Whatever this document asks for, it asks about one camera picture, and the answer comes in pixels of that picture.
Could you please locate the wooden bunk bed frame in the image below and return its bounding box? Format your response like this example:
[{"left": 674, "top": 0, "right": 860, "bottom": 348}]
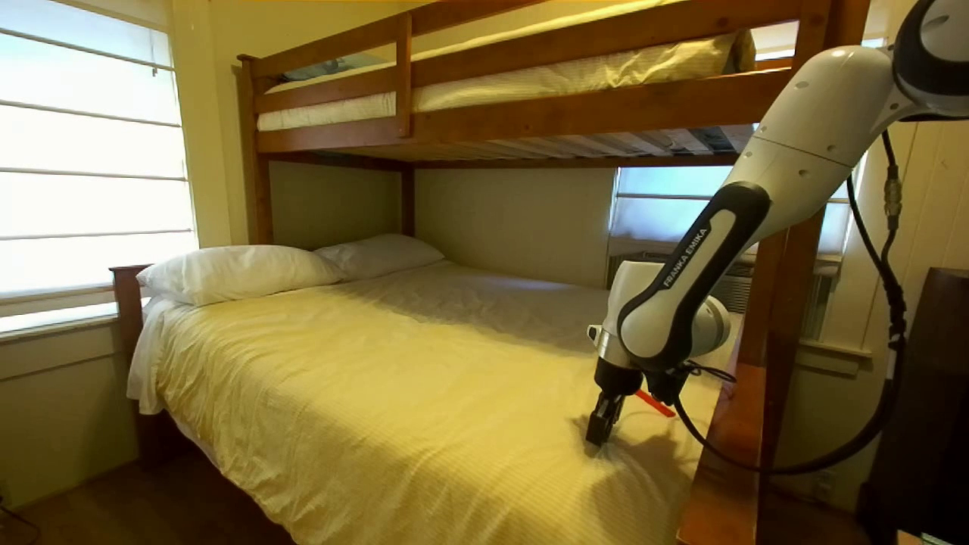
[{"left": 109, "top": 0, "right": 872, "bottom": 545}]

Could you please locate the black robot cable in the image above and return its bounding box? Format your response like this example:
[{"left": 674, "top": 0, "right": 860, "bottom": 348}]
[{"left": 669, "top": 128, "right": 909, "bottom": 478}]

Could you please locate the small bright window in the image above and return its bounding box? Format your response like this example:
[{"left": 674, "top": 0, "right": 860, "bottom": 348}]
[{"left": 605, "top": 162, "right": 860, "bottom": 252}]

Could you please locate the small white pillow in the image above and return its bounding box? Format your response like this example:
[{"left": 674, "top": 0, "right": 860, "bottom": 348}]
[{"left": 311, "top": 234, "right": 449, "bottom": 283}]

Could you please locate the white bed sheet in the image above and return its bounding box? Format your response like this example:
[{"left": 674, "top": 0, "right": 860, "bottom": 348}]
[{"left": 124, "top": 294, "right": 183, "bottom": 421}]

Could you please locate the white window blind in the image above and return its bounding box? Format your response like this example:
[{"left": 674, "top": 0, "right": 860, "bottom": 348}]
[{"left": 0, "top": 0, "right": 200, "bottom": 317}]

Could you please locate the large white pillow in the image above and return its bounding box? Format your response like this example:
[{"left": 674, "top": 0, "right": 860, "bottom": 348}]
[{"left": 137, "top": 243, "right": 344, "bottom": 309}]

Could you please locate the upper bunk mattress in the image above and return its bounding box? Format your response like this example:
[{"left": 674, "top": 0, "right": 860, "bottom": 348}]
[{"left": 255, "top": 28, "right": 760, "bottom": 136}]

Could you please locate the yellow bed blanket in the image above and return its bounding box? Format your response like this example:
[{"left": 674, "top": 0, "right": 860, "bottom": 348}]
[{"left": 150, "top": 257, "right": 749, "bottom": 545}]

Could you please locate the dark wooden cabinet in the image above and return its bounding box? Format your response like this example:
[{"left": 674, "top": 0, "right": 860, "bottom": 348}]
[{"left": 862, "top": 262, "right": 969, "bottom": 545}]

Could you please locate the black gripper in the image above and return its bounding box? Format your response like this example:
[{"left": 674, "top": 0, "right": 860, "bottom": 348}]
[{"left": 581, "top": 354, "right": 646, "bottom": 450}]

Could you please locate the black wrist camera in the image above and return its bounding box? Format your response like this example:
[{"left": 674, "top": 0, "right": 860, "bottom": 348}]
[{"left": 646, "top": 361, "right": 697, "bottom": 407}]

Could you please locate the wall air conditioner unit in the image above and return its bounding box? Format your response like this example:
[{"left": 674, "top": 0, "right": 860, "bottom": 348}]
[{"left": 605, "top": 247, "right": 843, "bottom": 341}]

